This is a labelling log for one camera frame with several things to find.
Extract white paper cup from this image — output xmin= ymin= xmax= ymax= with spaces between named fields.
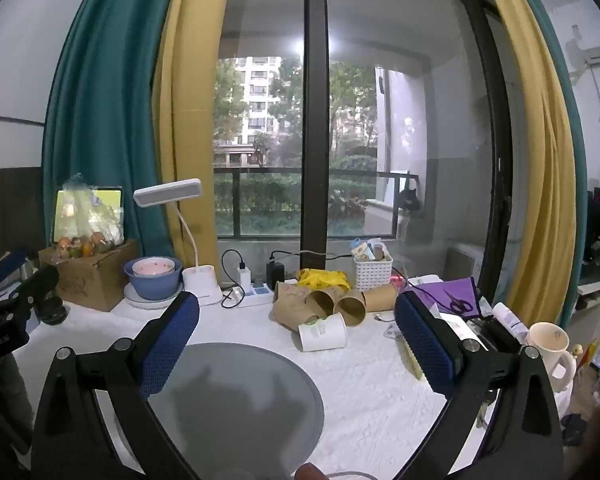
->
xmin=298 ymin=313 xmax=348 ymax=352

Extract brown paper cup right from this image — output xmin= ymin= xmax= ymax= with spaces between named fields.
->
xmin=363 ymin=283 xmax=396 ymax=313

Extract brown paper cup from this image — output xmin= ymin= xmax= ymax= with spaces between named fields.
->
xmin=363 ymin=283 xmax=396 ymax=313
xmin=334 ymin=289 xmax=366 ymax=327
xmin=306 ymin=286 xmax=346 ymax=318

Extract brown paper cup middle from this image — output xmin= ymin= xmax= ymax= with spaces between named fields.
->
xmin=334 ymin=289 xmax=366 ymax=327

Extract brown paper cup left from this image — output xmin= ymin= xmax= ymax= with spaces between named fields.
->
xmin=306 ymin=286 xmax=346 ymax=318

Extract black round object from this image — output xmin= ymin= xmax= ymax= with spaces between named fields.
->
xmin=35 ymin=297 xmax=68 ymax=326

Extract cardboard box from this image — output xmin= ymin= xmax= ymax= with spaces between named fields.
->
xmin=38 ymin=240 xmax=140 ymax=312

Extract cream mug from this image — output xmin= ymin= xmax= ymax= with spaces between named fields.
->
xmin=526 ymin=322 xmax=577 ymax=393

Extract plastic bag of fruit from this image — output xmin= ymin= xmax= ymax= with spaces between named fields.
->
xmin=52 ymin=174 xmax=124 ymax=262

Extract tablet screen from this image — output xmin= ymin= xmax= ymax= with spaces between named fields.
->
xmin=52 ymin=185 xmax=124 ymax=245

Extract white tube bottle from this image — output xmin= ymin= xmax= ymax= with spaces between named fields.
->
xmin=492 ymin=302 xmax=529 ymax=344

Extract white plate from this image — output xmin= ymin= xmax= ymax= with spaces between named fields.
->
xmin=123 ymin=283 xmax=183 ymax=310

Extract black scissors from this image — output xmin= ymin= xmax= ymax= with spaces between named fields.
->
xmin=444 ymin=290 xmax=474 ymax=316

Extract purple cloth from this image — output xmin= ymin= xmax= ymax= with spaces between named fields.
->
xmin=407 ymin=278 xmax=481 ymax=320

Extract blue ceramic bowl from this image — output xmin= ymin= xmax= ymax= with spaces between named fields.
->
xmin=123 ymin=257 xmax=183 ymax=300

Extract yellow curtain right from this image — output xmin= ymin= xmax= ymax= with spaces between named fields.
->
xmin=494 ymin=0 xmax=577 ymax=324

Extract yellow curtain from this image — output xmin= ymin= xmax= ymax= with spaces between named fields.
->
xmin=152 ymin=0 xmax=227 ymax=266
xmin=494 ymin=0 xmax=577 ymax=324

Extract grey round mat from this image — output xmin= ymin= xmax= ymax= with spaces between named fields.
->
xmin=148 ymin=342 xmax=325 ymax=479

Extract pink inner bowl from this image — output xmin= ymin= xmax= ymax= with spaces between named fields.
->
xmin=132 ymin=257 xmax=175 ymax=276

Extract white desk lamp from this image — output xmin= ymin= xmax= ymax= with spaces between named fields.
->
xmin=133 ymin=178 xmax=223 ymax=307

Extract teal curtain left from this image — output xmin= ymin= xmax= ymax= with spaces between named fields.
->
xmin=42 ymin=0 xmax=173 ymax=256

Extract white basket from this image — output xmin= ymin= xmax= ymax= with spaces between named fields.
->
xmin=352 ymin=257 xmax=393 ymax=290

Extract white charger plug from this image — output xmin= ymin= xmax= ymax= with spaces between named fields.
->
xmin=238 ymin=263 xmax=252 ymax=295

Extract white power strip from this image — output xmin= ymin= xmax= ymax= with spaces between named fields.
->
xmin=221 ymin=285 xmax=274 ymax=309

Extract brown paper bag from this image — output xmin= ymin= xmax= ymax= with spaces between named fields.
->
xmin=272 ymin=282 xmax=321 ymax=333

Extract yellow curtain left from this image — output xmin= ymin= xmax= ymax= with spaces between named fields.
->
xmin=152 ymin=0 xmax=227 ymax=266

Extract black power adapter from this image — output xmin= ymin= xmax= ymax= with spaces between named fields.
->
xmin=265 ymin=260 xmax=285 ymax=290

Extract yellow plastic bag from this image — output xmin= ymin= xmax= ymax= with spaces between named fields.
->
xmin=297 ymin=269 xmax=351 ymax=292

